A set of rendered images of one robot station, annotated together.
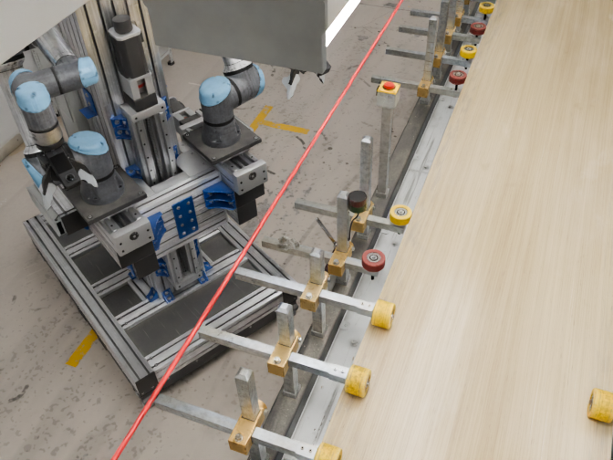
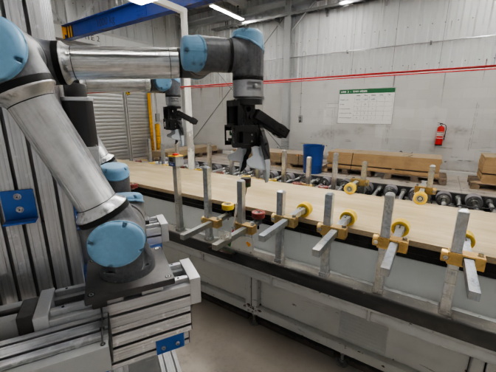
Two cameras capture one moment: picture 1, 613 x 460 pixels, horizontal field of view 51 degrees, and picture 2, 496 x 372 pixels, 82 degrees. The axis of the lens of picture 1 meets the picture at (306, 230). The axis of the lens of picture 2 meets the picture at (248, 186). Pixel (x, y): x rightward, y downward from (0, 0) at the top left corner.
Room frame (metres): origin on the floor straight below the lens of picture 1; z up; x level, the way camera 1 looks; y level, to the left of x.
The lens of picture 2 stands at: (1.28, 1.40, 1.48)
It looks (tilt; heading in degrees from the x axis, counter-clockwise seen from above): 14 degrees down; 280
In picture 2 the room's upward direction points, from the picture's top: straight up
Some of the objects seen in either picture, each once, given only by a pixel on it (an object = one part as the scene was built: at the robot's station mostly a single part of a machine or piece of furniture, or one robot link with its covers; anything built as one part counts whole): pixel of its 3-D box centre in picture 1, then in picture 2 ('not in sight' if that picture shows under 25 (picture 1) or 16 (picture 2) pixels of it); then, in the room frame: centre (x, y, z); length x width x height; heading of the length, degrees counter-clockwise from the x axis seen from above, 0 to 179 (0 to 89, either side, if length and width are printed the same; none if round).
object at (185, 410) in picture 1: (239, 428); (393, 244); (0.87, 0.20, 0.95); 0.50 x 0.04 x 0.04; 67
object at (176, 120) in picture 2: not in sight; (173, 118); (1.91, -0.01, 1.46); 0.09 x 0.08 x 0.12; 36
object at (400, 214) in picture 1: (400, 222); (227, 211); (1.72, -0.35, 0.85); 0.08 x 0.08 x 0.11
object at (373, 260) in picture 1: (373, 267); (257, 220); (1.50, -0.22, 0.85); 0.08 x 0.08 x 0.11
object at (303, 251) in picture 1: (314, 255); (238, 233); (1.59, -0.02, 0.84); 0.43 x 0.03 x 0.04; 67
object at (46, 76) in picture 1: (33, 87); (204, 55); (1.50, 0.70, 1.61); 0.11 x 0.11 x 0.08; 29
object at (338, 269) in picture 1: (341, 257); (244, 226); (1.56, -0.12, 0.85); 0.13 x 0.06 x 0.05; 157
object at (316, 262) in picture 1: (317, 301); (280, 233); (1.36, -0.03, 0.86); 0.03 x 0.03 x 0.48; 67
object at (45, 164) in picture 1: (55, 155); (245, 124); (1.41, 0.67, 1.46); 0.09 x 0.08 x 0.12; 36
